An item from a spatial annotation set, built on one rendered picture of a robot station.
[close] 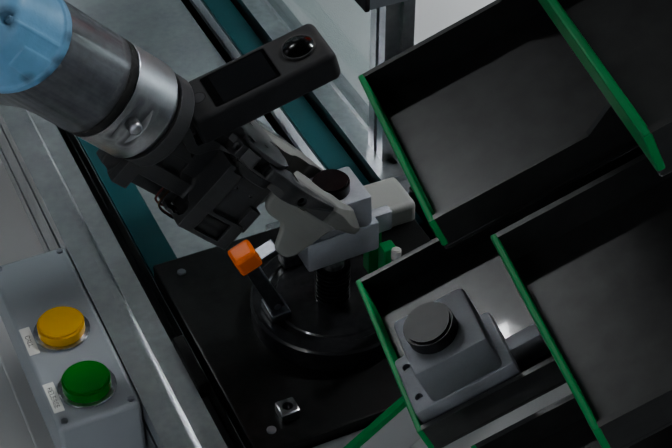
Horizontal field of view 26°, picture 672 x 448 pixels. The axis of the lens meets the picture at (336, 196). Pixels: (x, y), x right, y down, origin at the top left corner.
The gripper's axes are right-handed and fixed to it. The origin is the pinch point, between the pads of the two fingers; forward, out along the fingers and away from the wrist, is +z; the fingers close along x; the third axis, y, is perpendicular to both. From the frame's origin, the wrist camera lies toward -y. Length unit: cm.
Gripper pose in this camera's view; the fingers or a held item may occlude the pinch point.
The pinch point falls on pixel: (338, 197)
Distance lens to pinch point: 116.5
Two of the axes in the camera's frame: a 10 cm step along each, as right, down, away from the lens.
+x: 4.3, 5.8, -6.9
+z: 6.2, 3.7, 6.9
